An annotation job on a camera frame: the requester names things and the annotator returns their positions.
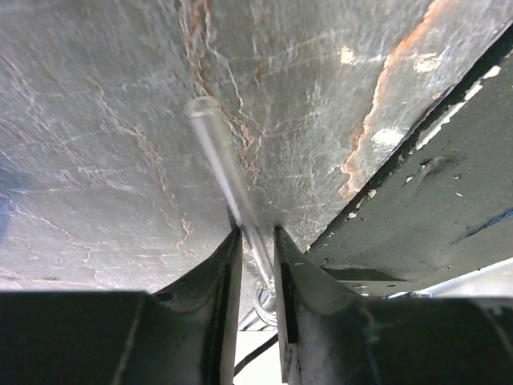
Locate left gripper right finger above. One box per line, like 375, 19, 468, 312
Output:
274, 227, 512, 384

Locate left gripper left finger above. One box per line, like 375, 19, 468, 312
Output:
1, 231, 242, 384

